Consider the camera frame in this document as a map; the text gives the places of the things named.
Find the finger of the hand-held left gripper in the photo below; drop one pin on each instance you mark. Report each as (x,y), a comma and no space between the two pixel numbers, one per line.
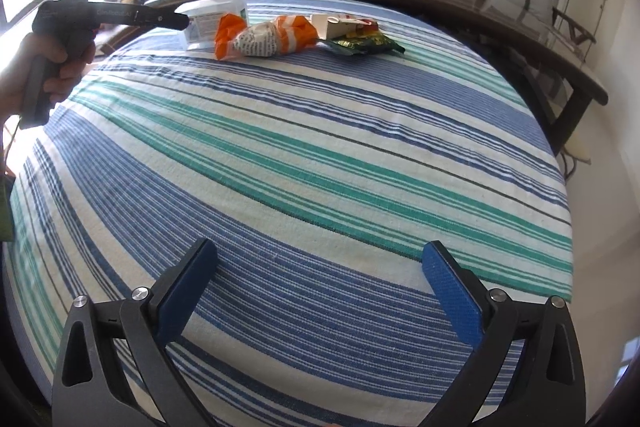
(165,19)

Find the orange plastic wrapper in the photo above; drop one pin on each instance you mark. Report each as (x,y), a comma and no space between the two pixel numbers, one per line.
(227,37)

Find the white paper box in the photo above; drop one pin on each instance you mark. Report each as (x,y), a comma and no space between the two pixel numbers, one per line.
(335,27)

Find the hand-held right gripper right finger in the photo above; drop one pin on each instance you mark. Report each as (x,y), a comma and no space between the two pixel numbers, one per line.
(452,297)

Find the white orange striped wrapper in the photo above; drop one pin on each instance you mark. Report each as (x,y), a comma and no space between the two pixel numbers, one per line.
(265,39)

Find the person's left hand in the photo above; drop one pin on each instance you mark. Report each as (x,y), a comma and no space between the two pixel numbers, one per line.
(15,82)

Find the dark green packet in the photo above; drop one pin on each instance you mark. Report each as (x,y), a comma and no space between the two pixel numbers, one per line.
(360,44)

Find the dark wooden table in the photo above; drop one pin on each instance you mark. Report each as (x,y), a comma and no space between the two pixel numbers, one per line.
(450,2)

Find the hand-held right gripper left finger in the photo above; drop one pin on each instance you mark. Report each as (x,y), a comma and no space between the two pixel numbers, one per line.
(185,292)

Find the blue green striped tablecloth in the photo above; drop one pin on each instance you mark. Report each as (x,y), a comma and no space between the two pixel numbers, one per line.
(300,157)

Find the white plastic container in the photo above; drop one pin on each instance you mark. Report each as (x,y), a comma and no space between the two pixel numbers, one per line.
(210,24)

